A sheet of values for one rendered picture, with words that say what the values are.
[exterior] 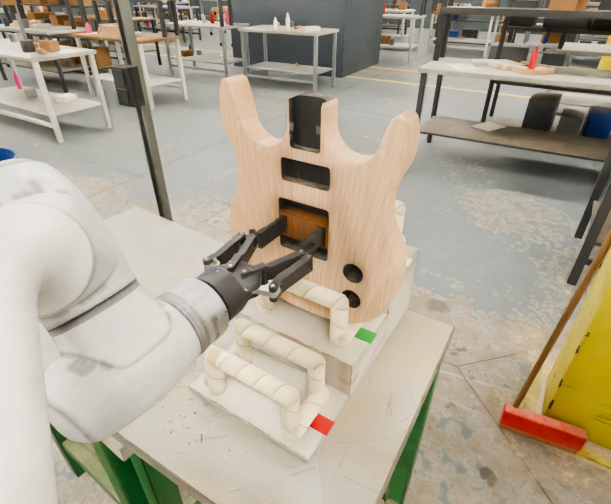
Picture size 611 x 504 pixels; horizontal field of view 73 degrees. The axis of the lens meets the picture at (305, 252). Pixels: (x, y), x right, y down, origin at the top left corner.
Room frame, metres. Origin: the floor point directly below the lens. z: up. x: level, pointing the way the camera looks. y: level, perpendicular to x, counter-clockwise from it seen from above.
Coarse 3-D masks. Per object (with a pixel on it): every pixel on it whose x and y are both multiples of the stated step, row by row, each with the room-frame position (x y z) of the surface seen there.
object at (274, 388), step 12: (216, 348) 0.51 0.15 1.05; (216, 360) 0.49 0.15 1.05; (228, 360) 0.49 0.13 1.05; (240, 360) 0.49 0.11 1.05; (228, 372) 0.47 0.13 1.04; (240, 372) 0.46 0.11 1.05; (252, 372) 0.46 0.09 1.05; (264, 372) 0.46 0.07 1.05; (252, 384) 0.44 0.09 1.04; (264, 384) 0.44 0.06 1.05; (276, 384) 0.44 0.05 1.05; (288, 384) 0.44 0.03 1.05; (276, 396) 0.42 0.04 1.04; (288, 396) 0.41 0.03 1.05
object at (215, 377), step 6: (204, 360) 0.50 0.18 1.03; (204, 366) 0.51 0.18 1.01; (210, 366) 0.50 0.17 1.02; (210, 372) 0.50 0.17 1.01; (216, 372) 0.50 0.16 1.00; (222, 372) 0.51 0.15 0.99; (210, 378) 0.50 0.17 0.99; (216, 378) 0.50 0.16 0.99; (222, 378) 0.51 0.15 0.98; (210, 384) 0.50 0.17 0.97; (216, 384) 0.50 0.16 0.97; (222, 384) 0.51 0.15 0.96; (210, 390) 0.50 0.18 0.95; (216, 390) 0.50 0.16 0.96; (222, 390) 0.50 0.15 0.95
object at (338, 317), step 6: (348, 306) 0.55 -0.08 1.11; (330, 312) 0.56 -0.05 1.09; (336, 312) 0.54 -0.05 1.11; (342, 312) 0.54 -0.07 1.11; (330, 318) 0.56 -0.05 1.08; (336, 318) 0.54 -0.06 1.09; (342, 318) 0.54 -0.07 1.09; (330, 324) 0.55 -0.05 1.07; (336, 324) 0.54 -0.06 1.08; (342, 324) 0.54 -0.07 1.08; (330, 330) 0.55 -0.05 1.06; (336, 330) 0.54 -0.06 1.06; (342, 330) 0.54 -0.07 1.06; (330, 336) 0.55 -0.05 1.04; (336, 336) 0.54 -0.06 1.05; (330, 342) 0.55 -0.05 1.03; (336, 342) 0.54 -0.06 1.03
